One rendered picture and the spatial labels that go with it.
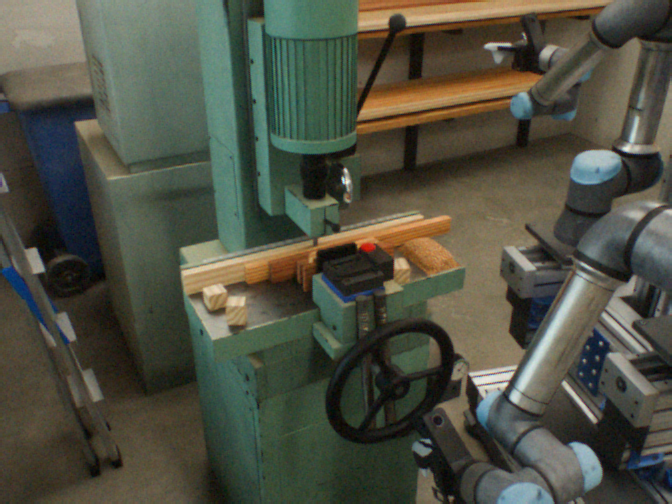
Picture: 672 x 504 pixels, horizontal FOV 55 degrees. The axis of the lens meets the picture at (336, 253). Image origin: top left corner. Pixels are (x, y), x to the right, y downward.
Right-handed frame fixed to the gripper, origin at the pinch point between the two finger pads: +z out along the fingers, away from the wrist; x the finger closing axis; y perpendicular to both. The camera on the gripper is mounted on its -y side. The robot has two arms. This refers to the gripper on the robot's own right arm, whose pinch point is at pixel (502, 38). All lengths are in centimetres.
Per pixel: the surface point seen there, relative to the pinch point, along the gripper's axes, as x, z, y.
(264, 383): -117, -66, 33
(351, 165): -75, -34, 8
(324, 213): -93, -54, 6
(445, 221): -59, -50, 22
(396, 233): -73, -50, 20
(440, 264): -71, -64, 23
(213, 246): -109, -12, 29
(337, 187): -82, -38, 10
